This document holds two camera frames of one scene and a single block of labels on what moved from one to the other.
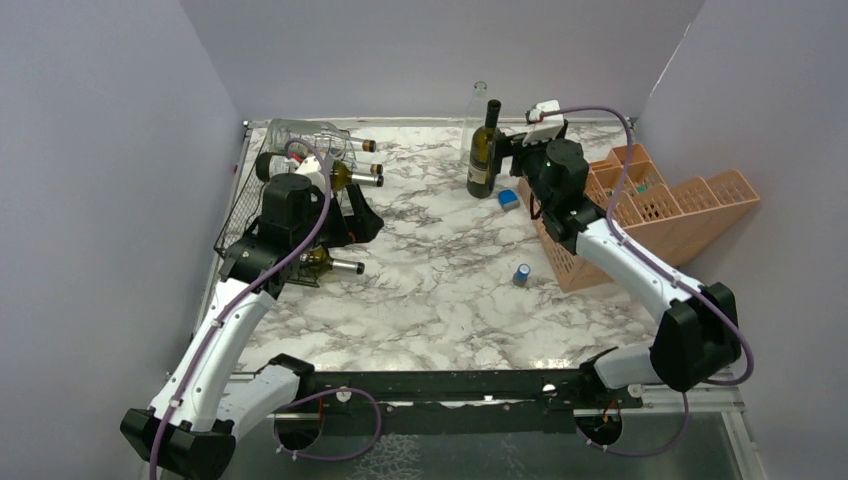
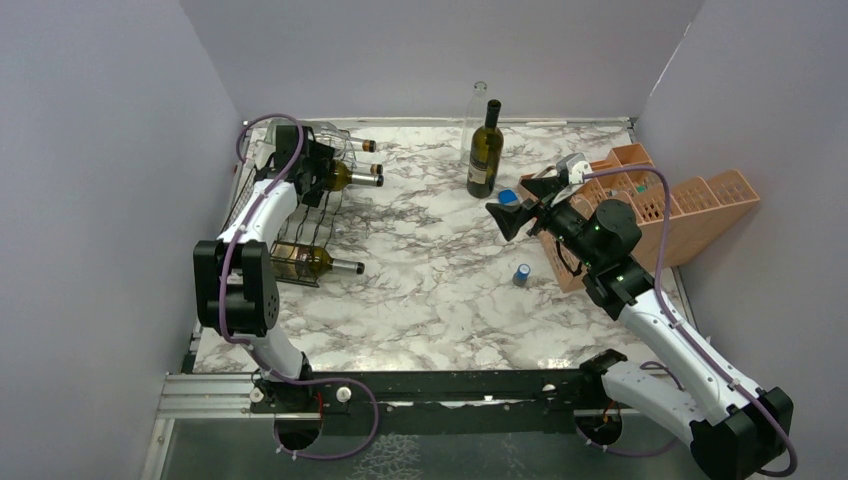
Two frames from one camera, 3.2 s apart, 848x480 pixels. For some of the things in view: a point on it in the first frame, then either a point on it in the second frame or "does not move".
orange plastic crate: x=668 y=221 does not move
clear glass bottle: x=474 y=118 does not move
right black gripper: x=507 y=145 -> x=511 y=218
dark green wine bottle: x=481 y=153 does not move
